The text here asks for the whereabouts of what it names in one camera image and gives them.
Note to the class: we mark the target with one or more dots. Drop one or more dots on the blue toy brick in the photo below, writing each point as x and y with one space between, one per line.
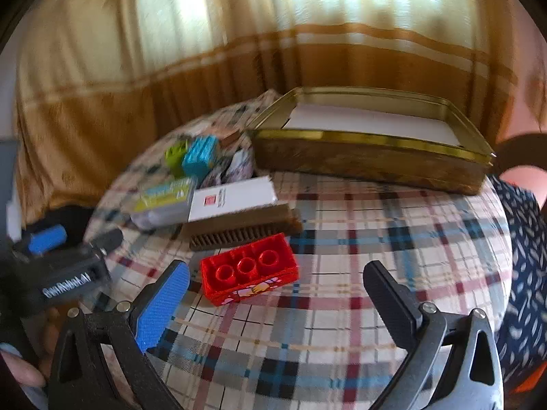
198 156

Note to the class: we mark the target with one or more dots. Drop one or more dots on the cream and orange curtain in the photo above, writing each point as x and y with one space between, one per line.
128 72

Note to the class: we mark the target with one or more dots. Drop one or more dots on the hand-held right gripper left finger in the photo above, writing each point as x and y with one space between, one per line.
164 303

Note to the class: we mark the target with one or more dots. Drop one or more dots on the brown wicker chair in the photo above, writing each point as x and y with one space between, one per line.
517 149

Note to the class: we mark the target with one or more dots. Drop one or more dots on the white paper sheet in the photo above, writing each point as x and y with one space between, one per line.
363 119

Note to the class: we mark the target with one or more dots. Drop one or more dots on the gold metal tin box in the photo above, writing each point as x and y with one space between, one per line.
363 162

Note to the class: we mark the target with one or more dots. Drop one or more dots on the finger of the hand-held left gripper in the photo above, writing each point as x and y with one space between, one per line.
107 241
47 239

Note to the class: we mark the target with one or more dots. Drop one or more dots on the green toy brick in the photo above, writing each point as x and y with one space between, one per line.
175 158

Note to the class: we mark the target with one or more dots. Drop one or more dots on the clear case with green label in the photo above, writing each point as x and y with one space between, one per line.
162 205

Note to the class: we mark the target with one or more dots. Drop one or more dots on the white cardboard box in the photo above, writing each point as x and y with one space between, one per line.
239 198

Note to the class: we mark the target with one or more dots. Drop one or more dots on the person's left hand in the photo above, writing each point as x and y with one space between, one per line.
23 376

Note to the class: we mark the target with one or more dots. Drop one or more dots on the dark blue patterned cushion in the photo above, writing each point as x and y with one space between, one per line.
525 264

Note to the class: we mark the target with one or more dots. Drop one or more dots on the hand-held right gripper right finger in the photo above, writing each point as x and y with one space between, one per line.
389 303

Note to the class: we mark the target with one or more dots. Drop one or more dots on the brown comb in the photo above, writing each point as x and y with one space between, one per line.
239 227

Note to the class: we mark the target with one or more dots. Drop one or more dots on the red toy brick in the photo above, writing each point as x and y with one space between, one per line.
248 273

